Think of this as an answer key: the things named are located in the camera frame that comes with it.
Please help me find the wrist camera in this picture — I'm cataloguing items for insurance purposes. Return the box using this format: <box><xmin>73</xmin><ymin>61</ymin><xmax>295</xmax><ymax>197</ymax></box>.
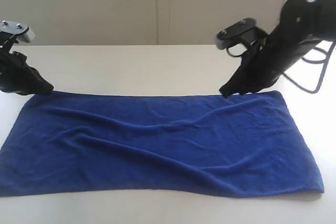
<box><xmin>1</xmin><ymin>20</ymin><xmax>35</xmax><ymax>44</ymax></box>
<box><xmin>215</xmin><ymin>18</ymin><xmax>257</xmax><ymax>50</ymax></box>

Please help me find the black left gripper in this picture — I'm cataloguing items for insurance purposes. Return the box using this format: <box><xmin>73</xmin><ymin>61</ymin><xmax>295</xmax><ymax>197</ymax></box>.
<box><xmin>1</xmin><ymin>47</ymin><xmax>54</xmax><ymax>95</ymax></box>

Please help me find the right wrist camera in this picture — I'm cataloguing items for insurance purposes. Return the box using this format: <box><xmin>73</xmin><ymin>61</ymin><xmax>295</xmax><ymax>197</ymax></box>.
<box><xmin>215</xmin><ymin>18</ymin><xmax>257</xmax><ymax>50</ymax></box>

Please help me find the blue towel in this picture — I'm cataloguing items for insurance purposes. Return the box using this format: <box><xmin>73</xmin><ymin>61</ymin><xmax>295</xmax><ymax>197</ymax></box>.
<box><xmin>1</xmin><ymin>91</ymin><xmax>324</xmax><ymax>197</ymax></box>

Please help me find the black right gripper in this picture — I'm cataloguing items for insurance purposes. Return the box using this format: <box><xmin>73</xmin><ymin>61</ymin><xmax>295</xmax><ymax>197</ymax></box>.
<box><xmin>219</xmin><ymin>25</ymin><xmax>315</xmax><ymax>99</ymax></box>

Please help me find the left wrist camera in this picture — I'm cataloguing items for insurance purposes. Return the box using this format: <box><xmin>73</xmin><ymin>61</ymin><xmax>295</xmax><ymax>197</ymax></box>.
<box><xmin>1</xmin><ymin>20</ymin><xmax>35</xmax><ymax>44</ymax></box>

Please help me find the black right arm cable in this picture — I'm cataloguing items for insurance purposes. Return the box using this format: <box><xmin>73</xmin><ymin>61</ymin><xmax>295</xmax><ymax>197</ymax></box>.
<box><xmin>227</xmin><ymin>31</ymin><xmax>336</xmax><ymax>94</ymax></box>

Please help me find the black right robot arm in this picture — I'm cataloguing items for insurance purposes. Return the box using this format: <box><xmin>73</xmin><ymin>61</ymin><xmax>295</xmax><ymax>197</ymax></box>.
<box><xmin>216</xmin><ymin>0</ymin><xmax>335</xmax><ymax>98</ymax></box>

